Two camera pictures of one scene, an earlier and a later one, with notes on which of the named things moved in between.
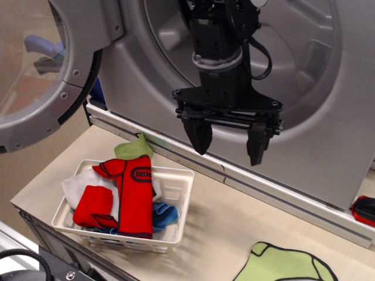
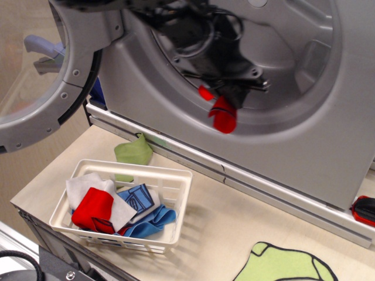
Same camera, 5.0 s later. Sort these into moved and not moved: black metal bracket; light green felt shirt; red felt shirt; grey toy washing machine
Moved: red felt shirt
Not moved: light green felt shirt; grey toy washing machine; black metal bracket
